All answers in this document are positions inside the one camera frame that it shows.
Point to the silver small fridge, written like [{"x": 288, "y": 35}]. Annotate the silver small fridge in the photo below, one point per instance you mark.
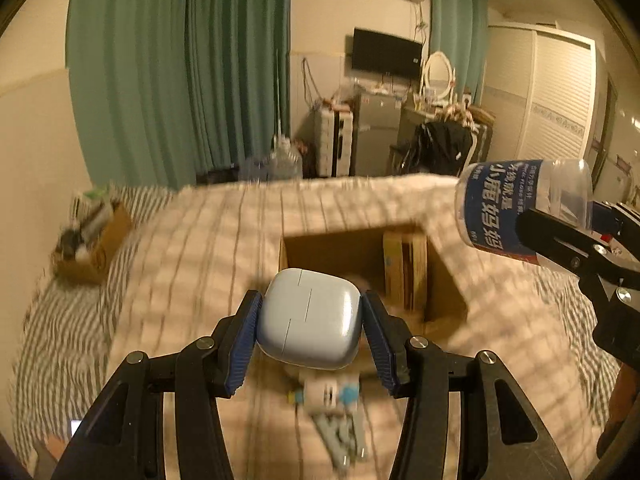
[{"x": 376, "y": 135}]

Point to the person's right forearm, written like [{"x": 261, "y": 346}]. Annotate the person's right forearm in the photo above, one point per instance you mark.
[{"x": 629, "y": 395}]

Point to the beige checked blanket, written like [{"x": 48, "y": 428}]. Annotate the beige checked blanket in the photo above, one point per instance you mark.
[{"x": 200, "y": 240}]

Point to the narrow green curtain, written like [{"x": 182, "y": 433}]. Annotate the narrow green curtain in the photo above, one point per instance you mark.
[{"x": 457, "y": 35}]

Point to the black bag on chair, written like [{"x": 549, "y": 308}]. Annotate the black bag on chair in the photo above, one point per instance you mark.
[{"x": 440, "y": 147}]

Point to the black television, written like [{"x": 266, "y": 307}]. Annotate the black television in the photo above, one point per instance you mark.
[{"x": 386, "y": 55}]

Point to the clear bottle with blue label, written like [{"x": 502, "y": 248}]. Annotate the clear bottle with blue label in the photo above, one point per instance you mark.
[{"x": 505, "y": 200}]

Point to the white slatted wardrobe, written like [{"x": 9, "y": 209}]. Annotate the white slatted wardrobe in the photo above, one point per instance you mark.
[{"x": 542, "y": 95}]

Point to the grey striped bedsheet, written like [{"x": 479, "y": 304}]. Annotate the grey striped bedsheet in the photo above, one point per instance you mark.
[{"x": 60, "y": 330}]

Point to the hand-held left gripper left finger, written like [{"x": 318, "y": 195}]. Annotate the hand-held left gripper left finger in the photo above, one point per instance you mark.
[{"x": 243, "y": 345}]

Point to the wide green curtain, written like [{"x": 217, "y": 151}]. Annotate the wide green curtain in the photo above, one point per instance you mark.
[{"x": 165, "y": 70}]

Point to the white framed oval mirror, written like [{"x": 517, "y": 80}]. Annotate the white framed oval mirror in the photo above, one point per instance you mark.
[{"x": 439, "y": 77}]

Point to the large clear water jug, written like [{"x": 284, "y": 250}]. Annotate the large clear water jug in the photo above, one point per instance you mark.
[{"x": 284, "y": 160}]

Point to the small cardboard box with clutter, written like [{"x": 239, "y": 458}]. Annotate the small cardboard box with clutter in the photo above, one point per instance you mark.
[{"x": 92, "y": 240}]

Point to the white and blue small toy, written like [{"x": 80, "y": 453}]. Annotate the white and blue small toy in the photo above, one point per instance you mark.
[{"x": 327, "y": 392}]

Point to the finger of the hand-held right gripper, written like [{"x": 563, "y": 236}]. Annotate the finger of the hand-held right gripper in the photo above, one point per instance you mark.
[{"x": 555, "y": 242}]

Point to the light blue earbuds case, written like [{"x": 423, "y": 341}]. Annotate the light blue earbuds case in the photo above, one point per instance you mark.
[{"x": 307, "y": 320}]

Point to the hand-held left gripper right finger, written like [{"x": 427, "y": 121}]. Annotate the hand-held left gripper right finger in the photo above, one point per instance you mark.
[{"x": 383, "y": 347}]

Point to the white suitcase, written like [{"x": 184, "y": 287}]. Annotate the white suitcase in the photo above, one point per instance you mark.
[{"x": 332, "y": 142}]

